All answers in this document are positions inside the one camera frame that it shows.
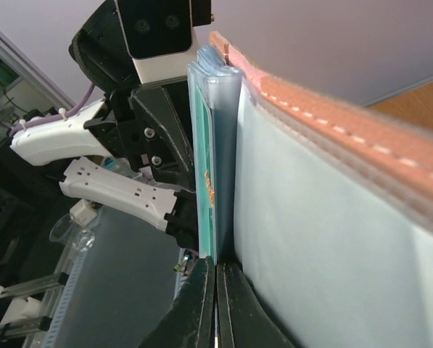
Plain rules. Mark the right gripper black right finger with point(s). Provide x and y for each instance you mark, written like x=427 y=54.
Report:
x=242 y=321

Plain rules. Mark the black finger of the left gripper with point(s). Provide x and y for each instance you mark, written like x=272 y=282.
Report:
x=166 y=111

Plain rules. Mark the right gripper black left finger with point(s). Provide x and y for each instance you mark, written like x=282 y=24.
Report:
x=190 y=321

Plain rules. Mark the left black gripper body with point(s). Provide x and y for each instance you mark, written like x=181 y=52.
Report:
x=117 y=128

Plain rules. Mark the green VIP credit card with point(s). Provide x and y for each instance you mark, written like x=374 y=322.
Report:
x=202 y=162

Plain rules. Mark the pink leather card holder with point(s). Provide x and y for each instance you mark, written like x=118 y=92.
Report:
x=326 y=207

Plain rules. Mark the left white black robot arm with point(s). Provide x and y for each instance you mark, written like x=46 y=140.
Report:
x=56 y=152

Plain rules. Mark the left controller board with LEDs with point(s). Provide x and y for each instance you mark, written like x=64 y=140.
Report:
x=185 y=264

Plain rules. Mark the clear glass beaker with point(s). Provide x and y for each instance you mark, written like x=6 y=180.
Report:
x=69 y=232

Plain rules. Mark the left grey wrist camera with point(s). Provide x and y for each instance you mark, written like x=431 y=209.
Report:
x=160 y=35

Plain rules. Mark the grey slotted cable duct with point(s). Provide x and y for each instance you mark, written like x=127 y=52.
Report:
x=64 y=301

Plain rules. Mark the aluminium rail base frame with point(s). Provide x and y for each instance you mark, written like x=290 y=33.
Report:
x=26 y=308

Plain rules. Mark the left aluminium corner post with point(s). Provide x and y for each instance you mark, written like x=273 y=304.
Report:
x=22 y=65

